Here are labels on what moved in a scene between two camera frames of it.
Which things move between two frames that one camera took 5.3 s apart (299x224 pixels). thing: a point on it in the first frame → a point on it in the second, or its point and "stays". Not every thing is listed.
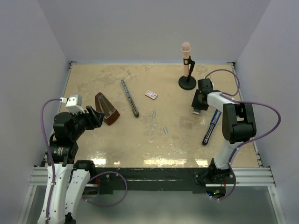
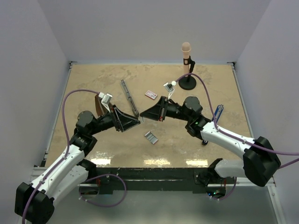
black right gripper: [195, 103] → [157, 112]
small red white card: [151, 94] stays
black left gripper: [95, 118] → [124, 122]
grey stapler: [135, 111] stays
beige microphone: [186, 48] stays
